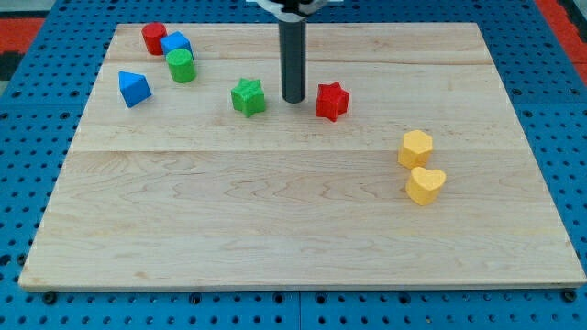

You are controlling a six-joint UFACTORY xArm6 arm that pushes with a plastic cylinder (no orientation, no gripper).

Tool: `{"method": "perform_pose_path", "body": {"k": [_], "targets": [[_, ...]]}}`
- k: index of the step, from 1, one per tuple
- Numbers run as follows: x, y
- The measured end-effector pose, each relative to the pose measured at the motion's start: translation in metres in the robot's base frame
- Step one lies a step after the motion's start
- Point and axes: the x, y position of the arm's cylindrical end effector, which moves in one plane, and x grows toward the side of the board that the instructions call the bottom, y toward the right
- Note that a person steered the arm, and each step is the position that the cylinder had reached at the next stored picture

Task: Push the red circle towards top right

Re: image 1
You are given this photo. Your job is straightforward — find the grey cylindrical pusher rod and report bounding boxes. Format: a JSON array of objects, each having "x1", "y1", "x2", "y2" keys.
[{"x1": 279, "y1": 20, "x2": 306, "y2": 104}]

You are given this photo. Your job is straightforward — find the green star block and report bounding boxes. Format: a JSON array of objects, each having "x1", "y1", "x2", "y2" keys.
[{"x1": 231, "y1": 78, "x2": 266, "y2": 118}]

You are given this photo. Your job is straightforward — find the blue triangular prism block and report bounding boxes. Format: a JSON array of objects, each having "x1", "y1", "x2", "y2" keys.
[{"x1": 118, "y1": 71, "x2": 152, "y2": 108}]

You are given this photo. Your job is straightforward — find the light wooden board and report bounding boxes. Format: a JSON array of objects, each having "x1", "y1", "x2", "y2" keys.
[{"x1": 19, "y1": 23, "x2": 586, "y2": 292}]

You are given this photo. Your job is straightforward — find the green cylinder block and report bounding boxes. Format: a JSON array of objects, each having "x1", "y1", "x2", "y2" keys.
[{"x1": 165, "y1": 49, "x2": 197, "y2": 83}]

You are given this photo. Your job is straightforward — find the yellow hexagon block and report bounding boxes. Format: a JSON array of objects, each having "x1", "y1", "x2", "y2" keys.
[{"x1": 398, "y1": 130, "x2": 433, "y2": 169}]

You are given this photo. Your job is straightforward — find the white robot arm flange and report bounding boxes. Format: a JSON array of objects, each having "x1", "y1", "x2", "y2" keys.
[{"x1": 247, "y1": 0, "x2": 344, "y2": 23}]

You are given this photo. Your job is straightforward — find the yellow heart block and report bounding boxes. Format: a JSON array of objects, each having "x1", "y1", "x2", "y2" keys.
[{"x1": 405, "y1": 167, "x2": 447, "y2": 206}]

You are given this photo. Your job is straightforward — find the red star block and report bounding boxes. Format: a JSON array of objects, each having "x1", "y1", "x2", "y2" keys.
[{"x1": 316, "y1": 82, "x2": 349, "y2": 122}]

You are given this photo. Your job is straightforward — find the blue cube block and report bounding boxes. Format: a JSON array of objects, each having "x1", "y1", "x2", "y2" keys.
[{"x1": 160, "y1": 31, "x2": 194, "y2": 59}]

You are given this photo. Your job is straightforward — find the red cylinder block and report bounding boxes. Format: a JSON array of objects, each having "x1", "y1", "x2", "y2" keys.
[{"x1": 141, "y1": 22, "x2": 167, "y2": 56}]

